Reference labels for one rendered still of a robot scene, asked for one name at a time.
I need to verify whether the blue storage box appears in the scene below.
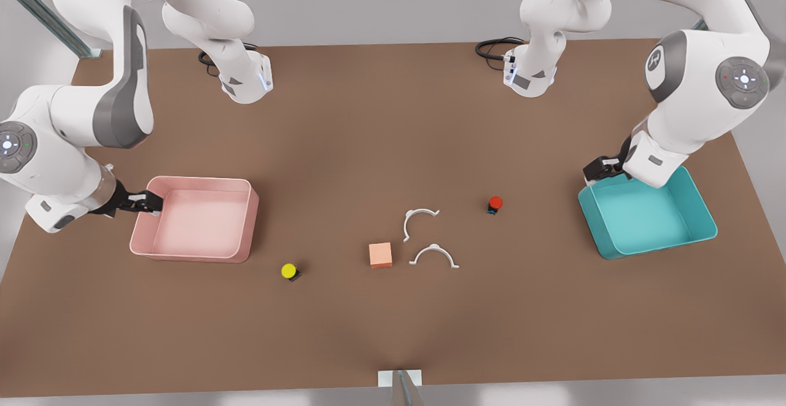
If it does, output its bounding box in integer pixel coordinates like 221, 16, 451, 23
577, 165, 718, 260

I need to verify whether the black cable loop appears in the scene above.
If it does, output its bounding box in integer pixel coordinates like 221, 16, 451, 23
475, 37, 526, 63
198, 42, 260, 79

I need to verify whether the orange cube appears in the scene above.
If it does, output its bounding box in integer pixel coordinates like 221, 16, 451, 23
369, 242, 394, 269

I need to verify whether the pink storage box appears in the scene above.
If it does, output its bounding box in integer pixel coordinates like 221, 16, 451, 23
129, 176, 260, 264

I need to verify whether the white curved clip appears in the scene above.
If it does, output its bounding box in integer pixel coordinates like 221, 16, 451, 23
409, 244, 461, 270
403, 208, 441, 243

